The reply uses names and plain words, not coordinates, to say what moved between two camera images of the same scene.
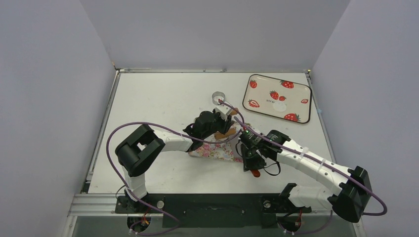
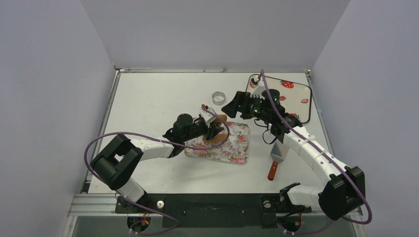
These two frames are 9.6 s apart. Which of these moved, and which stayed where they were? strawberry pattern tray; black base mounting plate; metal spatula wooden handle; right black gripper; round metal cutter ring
Moved: right black gripper; metal spatula wooden handle
Stayed: strawberry pattern tray; black base mounting plate; round metal cutter ring
